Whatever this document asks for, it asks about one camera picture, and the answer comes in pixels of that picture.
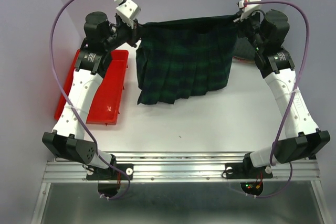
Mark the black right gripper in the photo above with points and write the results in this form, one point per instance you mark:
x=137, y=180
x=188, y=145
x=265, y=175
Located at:
x=259, y=14

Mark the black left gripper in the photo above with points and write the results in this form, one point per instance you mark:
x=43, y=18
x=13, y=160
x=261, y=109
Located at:
x=134, y=33

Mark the grey dotted skirt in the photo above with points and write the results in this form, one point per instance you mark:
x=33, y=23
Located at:
x=244, y=50

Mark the green plaid skirt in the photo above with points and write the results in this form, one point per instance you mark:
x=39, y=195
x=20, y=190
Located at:
x=184, y=58

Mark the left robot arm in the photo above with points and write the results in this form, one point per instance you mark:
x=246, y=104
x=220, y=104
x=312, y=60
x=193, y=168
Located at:
x=66, y=140

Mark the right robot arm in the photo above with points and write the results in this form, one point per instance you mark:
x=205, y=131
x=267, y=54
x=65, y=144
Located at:
x=303, y=136

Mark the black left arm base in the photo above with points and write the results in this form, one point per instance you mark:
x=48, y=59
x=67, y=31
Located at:
x=96, y=174

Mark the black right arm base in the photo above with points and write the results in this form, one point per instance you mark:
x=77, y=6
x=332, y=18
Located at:
x=242, y=171

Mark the folded pink patterned skirt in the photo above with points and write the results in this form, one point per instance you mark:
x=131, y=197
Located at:
x=238, y=60

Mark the red plastic tray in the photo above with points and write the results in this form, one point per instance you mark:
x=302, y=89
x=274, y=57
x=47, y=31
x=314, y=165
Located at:
x=106, y=102

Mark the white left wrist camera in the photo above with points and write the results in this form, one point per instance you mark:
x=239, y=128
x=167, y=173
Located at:
x=128, y=11

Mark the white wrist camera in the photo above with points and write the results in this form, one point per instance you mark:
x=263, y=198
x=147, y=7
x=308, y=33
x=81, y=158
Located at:
x=128, y=11
x=247, y=7

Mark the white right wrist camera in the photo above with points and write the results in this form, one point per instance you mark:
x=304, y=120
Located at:
x=247, y=7

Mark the aluminium frame rail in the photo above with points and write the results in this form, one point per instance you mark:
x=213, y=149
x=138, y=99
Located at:
x=178, y=167

